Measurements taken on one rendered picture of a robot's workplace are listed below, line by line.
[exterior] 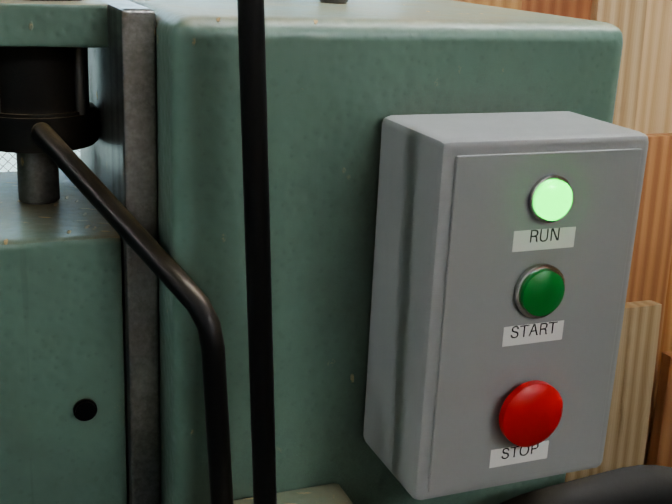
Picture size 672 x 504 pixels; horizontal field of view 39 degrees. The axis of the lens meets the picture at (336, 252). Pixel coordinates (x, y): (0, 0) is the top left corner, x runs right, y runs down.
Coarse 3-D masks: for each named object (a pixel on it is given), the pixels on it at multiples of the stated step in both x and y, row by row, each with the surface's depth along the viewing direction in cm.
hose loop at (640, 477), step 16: (576, 480) 49; (592, 480) 49; (608, 480) 49; (624, 480) 49; (640, 480) 49; (656, 480) 50; (528, 496) 47; (544, 496) 47; (560, 496) 48; (576, 496) 48; (592, 496) 48; (608, 496) 48; (624, 496) 49; (640, 496) 49; (656, 496) 50
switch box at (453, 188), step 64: (384, 128) 42; (448, 128) 39; (512, 128) 40; (576, 128) 41; (384, 192) 42; (448, 192) 38; (512, 192) 38; (576, 192) 40; (640, 192) 41; (384, 256) 43; (448, 256) 38; (512, 256) 39; (576, 256) 41; (384, 320) 43; (448, 320) 39; (512, 320) 40; (576, 320) 42; (384, 384) 44; (448, 384) 40; (512, 384) 41; (576, 384) 43; (384, 448) 44; (448, 448) 41; (576, 448) 44
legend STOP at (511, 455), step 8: (504, 448) 42; (512, 448) 43; (520, 448) 43; (528, 448) 43; (536, 448) 43; (544, 448) 43; (496, 456) 42; (504, 456) 42; (512, 456) 43; (520, 456) 43; (528, 456) 43; (536, 456) 43; (544, 456) 43; (496, 464) 42; (504, 464) 43
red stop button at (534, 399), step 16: (528, 384) 41; (544, 384) 41; (512, 400) 41; (528, 400) 41; (544, 400) 41; (560, 400) 42; (512, 416) 41; (528, 416) 41; (544, 416) 41; (560, 416) 42; (512, 432) 41; (528, 432) 41; (544, 432) 42
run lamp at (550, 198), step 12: (540, 180) 39; (552, 180) 39; (564, 180) 39; (540, 192) 38; (552, 192) 38; (564, 192) 39; (528, 204) 39; (540, 204) 39; (552, 204) 39; (564, 204) 39; (540, 216) 39; (552, 216) 39
